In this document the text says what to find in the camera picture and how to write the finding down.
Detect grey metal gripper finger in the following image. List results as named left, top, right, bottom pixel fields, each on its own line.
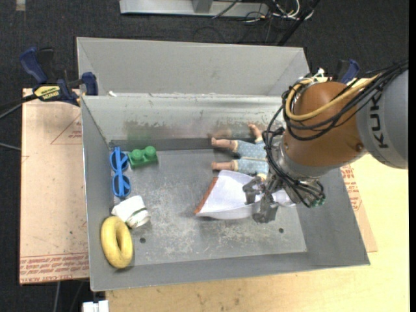
left=252, top=193, right=280, bottom=224
left=242, top=176, right=265, bottom=205

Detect white book red-brown edge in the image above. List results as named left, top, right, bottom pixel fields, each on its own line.
left=194, top=170, right=297, bottom=221

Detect doll in blue clothes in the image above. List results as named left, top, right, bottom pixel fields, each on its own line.
left=210, top=123, right=271, bottom=179

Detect grey metal bin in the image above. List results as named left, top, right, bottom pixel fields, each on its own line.
left=76, top=36, right=371, bottom=293

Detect green toy brick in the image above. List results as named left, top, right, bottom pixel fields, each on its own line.
left=127, top=145, right=159, bottom=169

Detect blue sunglasses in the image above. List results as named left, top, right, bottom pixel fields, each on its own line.
left=109, top=146, right=133, bottom=198

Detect brown cardboard board red print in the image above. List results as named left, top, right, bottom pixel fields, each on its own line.
left=19, top=88, right=380, bottom=286

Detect yellow ring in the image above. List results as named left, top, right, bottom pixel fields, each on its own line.
left=100, top=215, right=135, bottom=269

